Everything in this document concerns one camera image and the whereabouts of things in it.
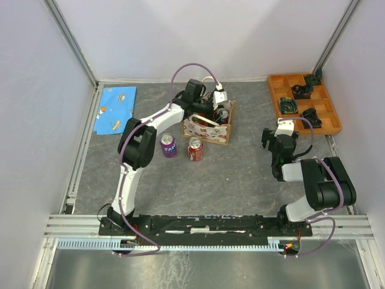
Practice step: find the orange compartment tray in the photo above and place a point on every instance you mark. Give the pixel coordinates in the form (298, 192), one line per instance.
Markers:
(280, 87)

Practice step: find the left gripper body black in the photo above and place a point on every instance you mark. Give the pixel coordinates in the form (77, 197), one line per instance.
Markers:
(204, 107)

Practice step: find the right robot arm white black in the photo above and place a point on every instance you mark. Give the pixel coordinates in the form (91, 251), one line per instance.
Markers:
(327, 186)

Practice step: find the dark green sock back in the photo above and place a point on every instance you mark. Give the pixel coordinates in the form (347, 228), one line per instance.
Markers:
(314, 78)

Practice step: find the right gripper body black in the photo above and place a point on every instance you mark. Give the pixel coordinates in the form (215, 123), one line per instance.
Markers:
(271, 149)

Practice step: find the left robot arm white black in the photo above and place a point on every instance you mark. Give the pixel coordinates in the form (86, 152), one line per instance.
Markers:
(137, 144)

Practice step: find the patterned canvas bag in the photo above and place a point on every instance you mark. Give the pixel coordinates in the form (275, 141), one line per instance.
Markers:
(196, 125)

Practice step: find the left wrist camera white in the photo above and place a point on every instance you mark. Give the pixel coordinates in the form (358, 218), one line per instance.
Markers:
(219, 96)

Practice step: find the aluminium frame rail front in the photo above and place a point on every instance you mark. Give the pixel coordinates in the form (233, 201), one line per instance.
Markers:
(348, 227)

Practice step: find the black rolled sock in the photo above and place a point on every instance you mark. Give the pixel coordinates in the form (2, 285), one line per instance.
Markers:
(311, 116)
(301, 92)

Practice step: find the blue yellow rolled sock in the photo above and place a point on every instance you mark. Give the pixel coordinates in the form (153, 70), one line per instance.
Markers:
(287, 105)

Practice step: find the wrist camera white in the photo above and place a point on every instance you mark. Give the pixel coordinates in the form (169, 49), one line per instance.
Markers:
(284, 127)
(219, 96)

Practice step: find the purple Fanta can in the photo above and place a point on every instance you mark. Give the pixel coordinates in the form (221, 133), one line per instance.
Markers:
(168, 145)
(220, 122)

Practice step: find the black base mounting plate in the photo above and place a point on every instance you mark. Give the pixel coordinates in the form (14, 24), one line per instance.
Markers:
(198, 231)

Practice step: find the red cola can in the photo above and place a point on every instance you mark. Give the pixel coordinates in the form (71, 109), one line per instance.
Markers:
(195, 149)

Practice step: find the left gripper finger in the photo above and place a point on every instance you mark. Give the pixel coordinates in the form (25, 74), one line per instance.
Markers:
(217, 114)
(225, 116)

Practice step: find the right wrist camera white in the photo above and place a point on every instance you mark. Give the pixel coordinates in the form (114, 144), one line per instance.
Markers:
(284, 127)

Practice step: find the black rolled sock front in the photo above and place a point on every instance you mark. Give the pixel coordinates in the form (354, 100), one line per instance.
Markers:
(311, 116)

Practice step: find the black rolled sock centre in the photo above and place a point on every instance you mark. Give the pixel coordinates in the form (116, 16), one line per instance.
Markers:
(301, 92)

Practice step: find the blue patterned cloth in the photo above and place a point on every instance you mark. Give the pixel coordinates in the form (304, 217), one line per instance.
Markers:
(115, 109)

